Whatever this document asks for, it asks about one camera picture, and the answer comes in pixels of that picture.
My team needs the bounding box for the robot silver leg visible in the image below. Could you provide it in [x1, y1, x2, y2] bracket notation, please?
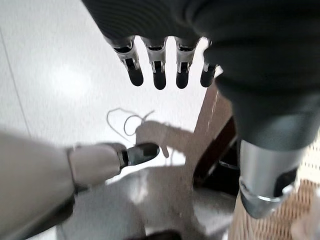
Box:
[0, 129, 127, 240]

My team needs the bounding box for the robot dark foot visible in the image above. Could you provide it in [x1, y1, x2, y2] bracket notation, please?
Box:
[119, 142, 161, 168]

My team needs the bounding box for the black furniture base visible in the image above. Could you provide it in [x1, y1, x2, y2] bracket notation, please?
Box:
[199, 139, 241, 196]

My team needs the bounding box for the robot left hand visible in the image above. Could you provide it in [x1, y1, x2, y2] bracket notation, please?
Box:
[81, 0, 320, 220]

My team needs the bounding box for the thin grey cord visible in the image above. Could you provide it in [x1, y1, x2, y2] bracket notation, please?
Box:
[106, 108, 176, 166]

